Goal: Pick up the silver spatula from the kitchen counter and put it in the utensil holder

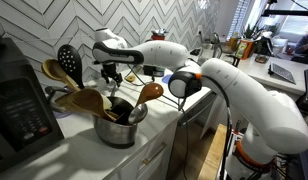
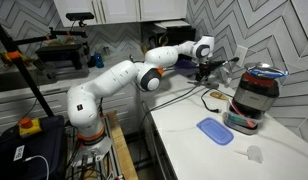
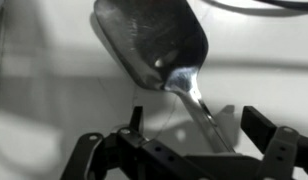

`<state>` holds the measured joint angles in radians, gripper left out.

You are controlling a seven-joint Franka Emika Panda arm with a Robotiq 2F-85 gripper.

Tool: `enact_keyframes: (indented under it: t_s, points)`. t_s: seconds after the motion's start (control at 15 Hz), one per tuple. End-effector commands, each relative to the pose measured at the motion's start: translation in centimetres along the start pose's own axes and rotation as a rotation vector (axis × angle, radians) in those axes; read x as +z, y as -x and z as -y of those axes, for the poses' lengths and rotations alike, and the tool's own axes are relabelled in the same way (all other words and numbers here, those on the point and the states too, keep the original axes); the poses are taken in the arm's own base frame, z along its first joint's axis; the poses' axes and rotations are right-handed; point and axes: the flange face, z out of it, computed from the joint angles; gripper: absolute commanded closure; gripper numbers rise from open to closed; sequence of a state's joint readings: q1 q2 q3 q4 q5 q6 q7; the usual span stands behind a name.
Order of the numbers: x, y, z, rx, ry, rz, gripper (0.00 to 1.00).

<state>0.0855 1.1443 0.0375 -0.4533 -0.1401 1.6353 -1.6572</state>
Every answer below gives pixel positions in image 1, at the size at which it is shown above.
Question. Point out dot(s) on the black microwave oven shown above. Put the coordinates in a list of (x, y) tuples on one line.
[(20, 110)]

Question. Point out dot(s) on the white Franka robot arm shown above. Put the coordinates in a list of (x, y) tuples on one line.
[(254, 100)]

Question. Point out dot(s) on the black tripod crossbar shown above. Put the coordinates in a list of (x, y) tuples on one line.
[(287, 12)]

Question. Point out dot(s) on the glass kettle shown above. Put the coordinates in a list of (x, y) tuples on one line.
[(210, 50)]

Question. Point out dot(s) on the green orange carton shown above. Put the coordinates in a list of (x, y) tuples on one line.
[(244, 50)]

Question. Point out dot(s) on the potted green plant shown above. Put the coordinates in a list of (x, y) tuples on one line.
[(250, 31)]

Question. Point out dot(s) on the wooden spoons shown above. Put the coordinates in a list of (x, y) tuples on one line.
[(85, 101)]

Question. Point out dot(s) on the silver metal ladle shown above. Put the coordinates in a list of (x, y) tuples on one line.
[(138, 114)]

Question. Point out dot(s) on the steel utensil holder pot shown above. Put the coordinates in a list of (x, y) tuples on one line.
[(114, 133)]

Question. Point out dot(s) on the purple bowl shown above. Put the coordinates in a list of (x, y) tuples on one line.
[(62, 114)]

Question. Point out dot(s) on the metal grater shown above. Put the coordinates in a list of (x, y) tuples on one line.
[(281, 71)]

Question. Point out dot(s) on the black slotted spoon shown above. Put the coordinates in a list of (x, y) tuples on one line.
[(70, 61)]

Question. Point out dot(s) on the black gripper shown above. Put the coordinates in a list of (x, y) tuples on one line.
[(110, 70)]

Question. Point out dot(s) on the person in background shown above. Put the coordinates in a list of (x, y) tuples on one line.
[(304, 43)]

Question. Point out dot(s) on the blue plastic lid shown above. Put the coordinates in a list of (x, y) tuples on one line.
[(165, 79)]

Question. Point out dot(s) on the cream spatula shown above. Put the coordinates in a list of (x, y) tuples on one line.
[(104, 97)]

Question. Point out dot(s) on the small round dish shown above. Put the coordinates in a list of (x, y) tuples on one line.
[(261, 59)]

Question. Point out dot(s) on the glossy brown wooden spoon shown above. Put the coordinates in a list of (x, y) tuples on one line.
[(150, 91)]

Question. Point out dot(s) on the wooden plank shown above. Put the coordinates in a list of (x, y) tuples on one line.
[(212, 153)]

